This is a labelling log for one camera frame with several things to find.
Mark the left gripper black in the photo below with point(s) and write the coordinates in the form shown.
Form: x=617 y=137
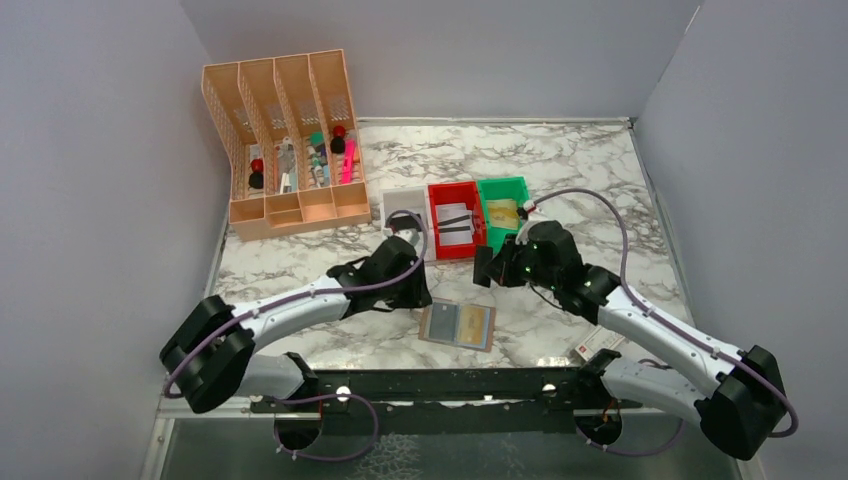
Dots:
x=418 y=294

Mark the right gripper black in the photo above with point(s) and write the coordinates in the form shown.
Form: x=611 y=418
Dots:
x=500 y=267

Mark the white card black stripe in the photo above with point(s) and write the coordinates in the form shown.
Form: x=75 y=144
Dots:
x=459 y=228

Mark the brown leather card holder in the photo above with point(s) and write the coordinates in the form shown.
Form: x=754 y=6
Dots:
x=425 y=317

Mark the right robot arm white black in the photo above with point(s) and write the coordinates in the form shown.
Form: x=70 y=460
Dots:
x=736 y=397

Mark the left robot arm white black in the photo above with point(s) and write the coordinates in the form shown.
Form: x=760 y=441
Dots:
x=214 y=354

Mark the white card in red bin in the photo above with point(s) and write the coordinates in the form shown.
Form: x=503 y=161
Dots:
x=450 y=212

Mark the grey card in holder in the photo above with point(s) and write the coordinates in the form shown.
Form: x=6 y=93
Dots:
x=443 y=321

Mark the gold card in holder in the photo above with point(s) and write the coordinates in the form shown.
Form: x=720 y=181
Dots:
x=473 y=326

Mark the white plastic bin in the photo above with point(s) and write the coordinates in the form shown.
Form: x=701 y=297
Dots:
x=413 y=199

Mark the green plastic bin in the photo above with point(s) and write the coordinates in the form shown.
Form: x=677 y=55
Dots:
x=501 y=188

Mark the red plastic bin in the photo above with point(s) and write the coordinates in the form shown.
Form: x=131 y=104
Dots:
x=457 y=192

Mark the white label with red mark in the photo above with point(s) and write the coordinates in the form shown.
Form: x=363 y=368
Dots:
x=598 y=338

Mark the pink highlighter marker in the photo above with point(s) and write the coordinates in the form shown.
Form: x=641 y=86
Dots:
x=350 y=159

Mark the red black stamp right slot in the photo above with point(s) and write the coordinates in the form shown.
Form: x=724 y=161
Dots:
x=338 y=140

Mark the red black stamp slot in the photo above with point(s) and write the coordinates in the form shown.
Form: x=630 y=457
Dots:
x=338 y=140
x=256 y=176

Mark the red black stamp left slot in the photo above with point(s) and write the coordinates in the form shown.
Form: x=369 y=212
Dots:
x=256 y=176

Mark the peach plastic desk organizer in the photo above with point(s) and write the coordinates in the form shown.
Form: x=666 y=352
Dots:
x=283 y=109

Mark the black mounting rail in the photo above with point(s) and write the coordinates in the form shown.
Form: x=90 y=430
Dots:
x=439 y=401

